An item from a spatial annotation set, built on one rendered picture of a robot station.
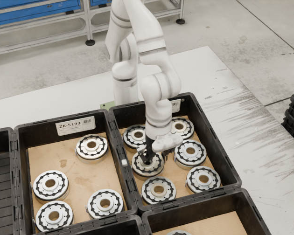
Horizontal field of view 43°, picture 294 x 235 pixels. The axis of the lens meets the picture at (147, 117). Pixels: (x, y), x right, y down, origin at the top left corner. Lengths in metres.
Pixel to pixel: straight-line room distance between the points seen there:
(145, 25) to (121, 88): 0.49
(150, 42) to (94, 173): 0.48
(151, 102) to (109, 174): 0.34
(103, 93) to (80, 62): 1.35
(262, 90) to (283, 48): 0.59
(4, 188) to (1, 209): 0.07
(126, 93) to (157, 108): 0.43
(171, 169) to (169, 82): 0.36
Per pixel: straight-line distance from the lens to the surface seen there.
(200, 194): 1.03
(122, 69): 1.34
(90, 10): 2.98
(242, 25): 3.46
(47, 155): 1.26
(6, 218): 1.17
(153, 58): 0.91
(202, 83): 1.69
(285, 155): 1.49
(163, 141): 1.02
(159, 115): 0.98
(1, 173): 1.26
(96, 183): 1.17
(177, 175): 1.18
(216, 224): 1.11
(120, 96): 1.40
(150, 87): 0.91
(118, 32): 1.15
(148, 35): 0.91
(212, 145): 1.18
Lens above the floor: 1.80
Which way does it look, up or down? 46 degrees down
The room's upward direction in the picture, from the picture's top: 1 degrees clockwise
